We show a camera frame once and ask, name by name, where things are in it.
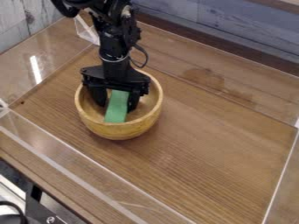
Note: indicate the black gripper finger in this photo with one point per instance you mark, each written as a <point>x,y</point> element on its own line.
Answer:
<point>133,100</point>
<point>99,94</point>

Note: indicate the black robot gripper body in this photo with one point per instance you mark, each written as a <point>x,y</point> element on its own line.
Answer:
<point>115,74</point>

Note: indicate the green rectangular block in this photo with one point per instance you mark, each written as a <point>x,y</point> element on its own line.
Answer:
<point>117,107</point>

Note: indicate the light wooden bowl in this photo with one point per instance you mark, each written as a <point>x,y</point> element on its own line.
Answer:
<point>139,120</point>

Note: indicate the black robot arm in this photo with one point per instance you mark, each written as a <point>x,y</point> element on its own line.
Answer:
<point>114,18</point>

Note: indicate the clear acrylic corner bracket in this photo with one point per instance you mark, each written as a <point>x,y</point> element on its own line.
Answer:
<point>86,32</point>

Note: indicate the clear acrylic enclosure walls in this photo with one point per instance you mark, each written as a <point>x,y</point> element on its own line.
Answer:
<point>218,162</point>

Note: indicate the black table leg bracket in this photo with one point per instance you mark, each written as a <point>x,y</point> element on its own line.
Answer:
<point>37,212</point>

